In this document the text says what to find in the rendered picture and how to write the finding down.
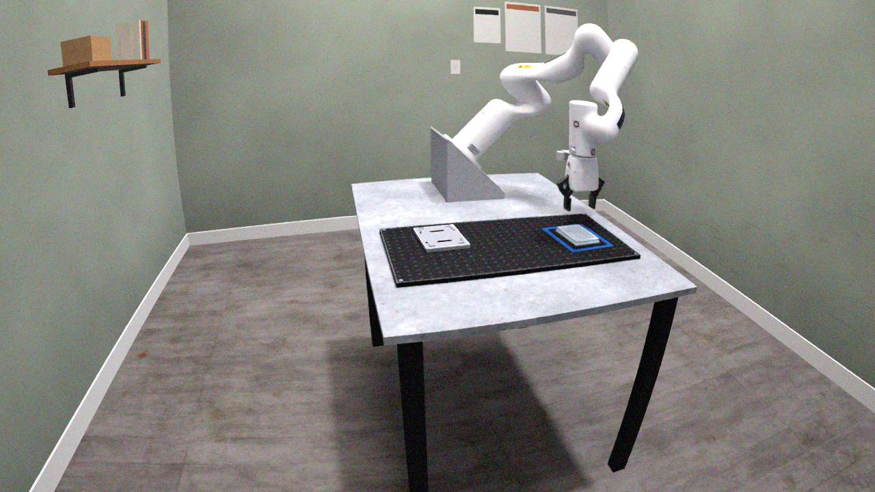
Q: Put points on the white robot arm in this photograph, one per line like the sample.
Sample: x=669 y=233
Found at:
x=586 y=127

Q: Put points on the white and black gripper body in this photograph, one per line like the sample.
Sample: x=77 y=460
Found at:
x=583 y=173

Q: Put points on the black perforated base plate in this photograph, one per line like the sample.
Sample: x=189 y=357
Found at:
x=498 y=248

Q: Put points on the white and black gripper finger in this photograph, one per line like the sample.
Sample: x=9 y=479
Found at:
x=565 y=192
x=593 y=195

